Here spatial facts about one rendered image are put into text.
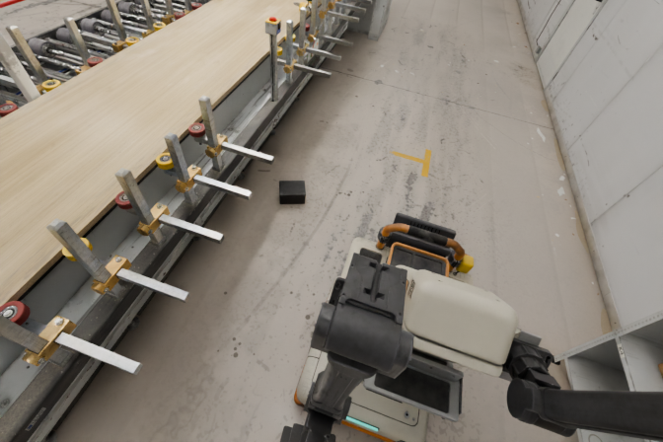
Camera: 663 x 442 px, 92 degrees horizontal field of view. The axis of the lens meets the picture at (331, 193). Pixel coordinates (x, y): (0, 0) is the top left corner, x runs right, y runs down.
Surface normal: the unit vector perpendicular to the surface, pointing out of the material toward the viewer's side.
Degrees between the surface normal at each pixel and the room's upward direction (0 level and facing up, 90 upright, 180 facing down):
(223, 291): 0
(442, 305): 43
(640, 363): 0
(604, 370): 0
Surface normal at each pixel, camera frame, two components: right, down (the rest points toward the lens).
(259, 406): 0.11, -0.65
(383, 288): 0.18, -0.80
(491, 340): -0.11, -0.01
